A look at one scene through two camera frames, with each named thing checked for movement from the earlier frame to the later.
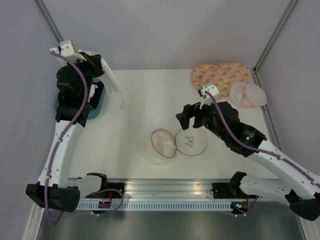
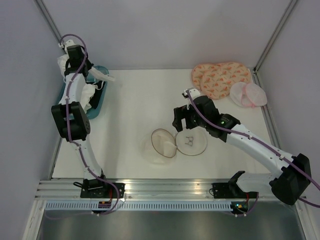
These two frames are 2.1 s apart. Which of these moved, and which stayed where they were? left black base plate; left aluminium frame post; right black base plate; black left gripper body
Moved: black left gripper body
Stayed: right black base plate; left black base plate; left aluminium frame post
